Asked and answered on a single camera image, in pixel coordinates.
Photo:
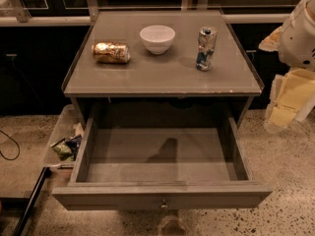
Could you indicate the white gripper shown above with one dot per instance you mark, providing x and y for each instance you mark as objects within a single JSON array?
[{"x": 297, "y": 40}]

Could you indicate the grey top drawer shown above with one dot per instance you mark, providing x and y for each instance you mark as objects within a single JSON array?
[{"x": 123, "y": 168}]

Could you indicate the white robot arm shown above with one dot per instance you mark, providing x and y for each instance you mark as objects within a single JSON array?
[{"x": 297, "y": 37}]

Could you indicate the grey drawer cabinet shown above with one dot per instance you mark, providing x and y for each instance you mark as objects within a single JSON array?
[{"x": 172, "y": 74}]

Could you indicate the blue silver upright can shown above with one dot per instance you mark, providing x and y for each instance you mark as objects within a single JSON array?
[{"x": 207, "y": 39}]

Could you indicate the white ceramic bowl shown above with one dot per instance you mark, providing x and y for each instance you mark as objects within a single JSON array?
[{"x": 157, "y": 39}]

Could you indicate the gold crushed soda can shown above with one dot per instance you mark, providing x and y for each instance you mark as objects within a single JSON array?
[{"x": 111, "y": 52}]

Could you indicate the dark blue snack bag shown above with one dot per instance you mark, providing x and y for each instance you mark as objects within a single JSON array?
[{"x": 74, "y": 144}]

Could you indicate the clear plastic storage bin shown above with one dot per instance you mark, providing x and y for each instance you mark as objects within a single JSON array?
[{"x": 67, "y": 127}]

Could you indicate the green snack bag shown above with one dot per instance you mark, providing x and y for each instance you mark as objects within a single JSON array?
[{"x": 62, "y": 150}]

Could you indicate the metal window frame rail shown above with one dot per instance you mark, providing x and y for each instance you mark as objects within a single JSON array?
[{"x": 76, "y": 11}]

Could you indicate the black floor rail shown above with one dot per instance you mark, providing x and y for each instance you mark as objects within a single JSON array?
[{"x": 27, "y": 210}]

